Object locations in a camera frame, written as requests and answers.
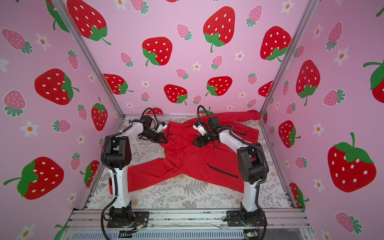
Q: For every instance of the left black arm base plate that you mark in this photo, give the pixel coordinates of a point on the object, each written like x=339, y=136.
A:
x=128, y=220

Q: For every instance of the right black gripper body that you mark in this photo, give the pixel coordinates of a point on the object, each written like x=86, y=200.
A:
x=201, y=140

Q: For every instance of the right aluminium corner post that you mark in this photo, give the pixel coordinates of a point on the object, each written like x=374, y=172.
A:
x=301, y=28

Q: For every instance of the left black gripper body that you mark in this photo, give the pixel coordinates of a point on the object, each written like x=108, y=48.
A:
x=152, y=136

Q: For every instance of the left aluminium corner post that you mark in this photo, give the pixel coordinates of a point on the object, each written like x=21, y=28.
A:
x=79, y=40

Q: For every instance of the aluminium corner post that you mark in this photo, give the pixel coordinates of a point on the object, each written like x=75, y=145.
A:
x=79, y=40
x=301, y=28

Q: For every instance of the floral patterned table mat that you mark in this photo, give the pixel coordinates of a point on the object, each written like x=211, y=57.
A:
x=184, y=192

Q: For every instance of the aluminium front rail frame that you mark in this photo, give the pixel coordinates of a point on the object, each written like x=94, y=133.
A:
x=195, y=224

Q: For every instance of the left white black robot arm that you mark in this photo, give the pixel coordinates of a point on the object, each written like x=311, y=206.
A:
x=116, y=156

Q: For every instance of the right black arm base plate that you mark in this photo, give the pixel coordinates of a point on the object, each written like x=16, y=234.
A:
x=243, y=218

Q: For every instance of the red zip-up jacket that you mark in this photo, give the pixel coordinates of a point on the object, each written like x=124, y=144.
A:
x=214, y=165

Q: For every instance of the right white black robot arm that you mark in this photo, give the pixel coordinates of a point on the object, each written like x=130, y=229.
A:
x=253, y=169

